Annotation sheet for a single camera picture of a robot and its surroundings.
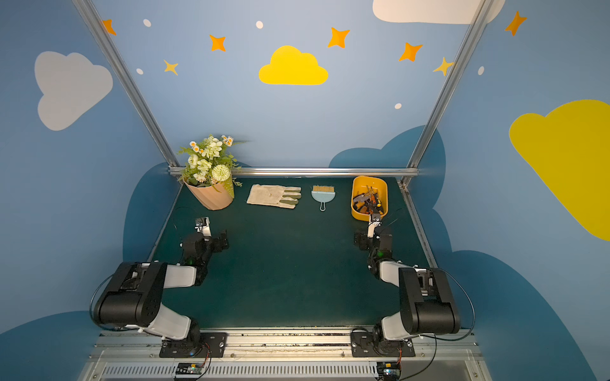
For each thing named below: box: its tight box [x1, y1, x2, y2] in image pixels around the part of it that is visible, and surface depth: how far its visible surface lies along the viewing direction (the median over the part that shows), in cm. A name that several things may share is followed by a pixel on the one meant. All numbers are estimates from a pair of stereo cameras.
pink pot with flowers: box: [177, 134, 247, 211], surface depth 91 cm
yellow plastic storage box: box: [351, 175, 389, 223], surface depth 113 cm
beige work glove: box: [246, 184, 302, 210], surface depth 117 cm
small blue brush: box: [311, 184, 336, 212], surface depth 118 cm
